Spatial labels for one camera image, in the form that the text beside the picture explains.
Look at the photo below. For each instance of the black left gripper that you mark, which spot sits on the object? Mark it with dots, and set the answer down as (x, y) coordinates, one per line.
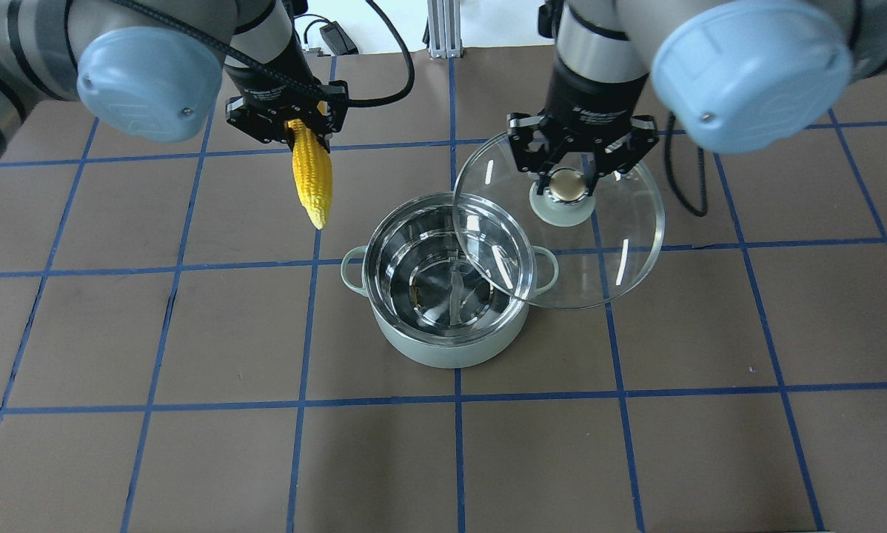
(272, 83)

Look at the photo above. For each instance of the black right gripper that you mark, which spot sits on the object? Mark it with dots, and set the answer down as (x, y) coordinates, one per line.
(590, 98)

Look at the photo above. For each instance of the yellow corn cob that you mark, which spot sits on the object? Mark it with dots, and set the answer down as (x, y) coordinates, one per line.
(312, 171)

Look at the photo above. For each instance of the glass pot lid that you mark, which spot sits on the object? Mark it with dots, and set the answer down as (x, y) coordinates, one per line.
(576, 243)

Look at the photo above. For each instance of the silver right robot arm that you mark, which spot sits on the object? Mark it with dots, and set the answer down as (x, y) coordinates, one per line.
(738, 75)

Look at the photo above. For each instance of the pale green cooking pot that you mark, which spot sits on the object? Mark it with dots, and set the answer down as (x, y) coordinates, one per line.
(450, 279)

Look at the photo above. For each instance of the black power adapter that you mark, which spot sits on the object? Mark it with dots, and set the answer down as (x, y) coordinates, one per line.
(337, 40)

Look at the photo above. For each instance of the aluminium frame post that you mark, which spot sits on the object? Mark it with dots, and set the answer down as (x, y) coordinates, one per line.
(444, 29)

